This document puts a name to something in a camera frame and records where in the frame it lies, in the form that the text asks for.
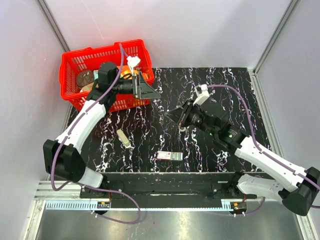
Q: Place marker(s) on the white staple box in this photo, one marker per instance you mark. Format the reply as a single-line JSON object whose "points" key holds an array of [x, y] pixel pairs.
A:
{"points": [[170, 156]]}

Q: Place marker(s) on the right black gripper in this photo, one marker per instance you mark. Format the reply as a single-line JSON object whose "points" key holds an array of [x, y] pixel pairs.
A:
{"points": [[176, 114]]}

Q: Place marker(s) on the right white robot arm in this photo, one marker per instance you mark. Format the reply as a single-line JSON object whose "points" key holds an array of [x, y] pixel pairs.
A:
{"points": [[292, 185]]}

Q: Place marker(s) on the brown cardboard box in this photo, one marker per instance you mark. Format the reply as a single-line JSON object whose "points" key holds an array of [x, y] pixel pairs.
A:
{"points": [[87, 88]]}

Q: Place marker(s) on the yellow green box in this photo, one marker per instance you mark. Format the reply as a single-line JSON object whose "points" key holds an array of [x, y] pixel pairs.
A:
{"points": [[128, 75]]}

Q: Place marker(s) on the black marble pattern mat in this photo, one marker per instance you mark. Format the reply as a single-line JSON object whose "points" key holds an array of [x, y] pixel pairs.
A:
{"points": [[150, 131]]}

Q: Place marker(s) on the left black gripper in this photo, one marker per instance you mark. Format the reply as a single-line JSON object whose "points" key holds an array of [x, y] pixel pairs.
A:
{"points": [[142, 89]]}

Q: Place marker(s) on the red plastic shopping basket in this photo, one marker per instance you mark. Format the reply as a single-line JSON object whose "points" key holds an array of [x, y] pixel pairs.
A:
{"points": [[74, 62]]}

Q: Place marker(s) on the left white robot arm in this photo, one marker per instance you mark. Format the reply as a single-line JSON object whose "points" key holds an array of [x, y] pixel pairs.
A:
{"points": [[62, 156]]}

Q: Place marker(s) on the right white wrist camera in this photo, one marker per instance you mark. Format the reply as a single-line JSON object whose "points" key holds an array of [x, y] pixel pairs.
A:
{"points": [[202, 94]]}

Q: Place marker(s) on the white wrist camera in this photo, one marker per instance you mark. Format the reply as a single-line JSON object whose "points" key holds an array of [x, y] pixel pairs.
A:
{"points": [[202, 94], [132, 62]]}

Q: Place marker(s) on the teal white box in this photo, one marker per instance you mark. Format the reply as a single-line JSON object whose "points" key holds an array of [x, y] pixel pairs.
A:
{"points": [[95, 73]]}

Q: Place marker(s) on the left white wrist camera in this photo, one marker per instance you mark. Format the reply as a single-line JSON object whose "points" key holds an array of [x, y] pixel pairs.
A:
{"points": [[132, 62]]}

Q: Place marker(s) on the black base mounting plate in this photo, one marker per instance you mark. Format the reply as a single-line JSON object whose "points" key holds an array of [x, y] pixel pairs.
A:
{"points": [[217, 185]]}

